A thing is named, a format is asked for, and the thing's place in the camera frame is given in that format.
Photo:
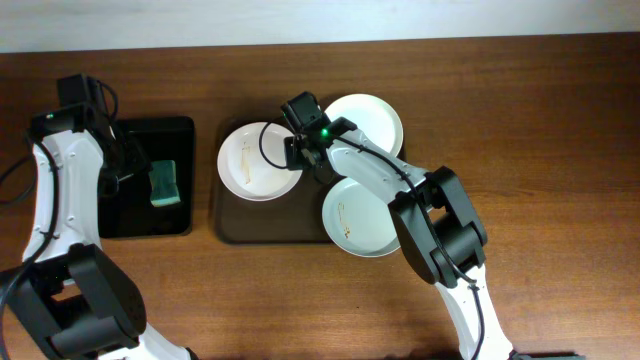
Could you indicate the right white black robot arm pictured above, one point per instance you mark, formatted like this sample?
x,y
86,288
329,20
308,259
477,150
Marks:
x,y
439,231

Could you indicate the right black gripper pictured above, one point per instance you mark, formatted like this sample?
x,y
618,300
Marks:
x,y
297,153

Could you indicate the white plate top dirty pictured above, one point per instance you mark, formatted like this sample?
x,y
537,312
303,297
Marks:
x,y
375,117

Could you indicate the white plate bottom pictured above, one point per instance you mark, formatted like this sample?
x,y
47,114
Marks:
x,y
357,221

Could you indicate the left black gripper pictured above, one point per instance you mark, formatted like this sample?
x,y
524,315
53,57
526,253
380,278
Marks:
x,y
126,163

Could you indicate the brown clear plastic tray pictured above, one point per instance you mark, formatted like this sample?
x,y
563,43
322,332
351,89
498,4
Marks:
x,y
294,218

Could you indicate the white plate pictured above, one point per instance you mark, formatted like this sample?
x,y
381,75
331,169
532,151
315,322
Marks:
x,y
357,221
243,170
375,117

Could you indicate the green yellow scrub sponge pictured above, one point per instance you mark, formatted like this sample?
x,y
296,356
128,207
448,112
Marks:
x,y
164,188

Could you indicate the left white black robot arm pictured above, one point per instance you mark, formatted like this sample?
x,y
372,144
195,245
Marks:
x,y
70,297

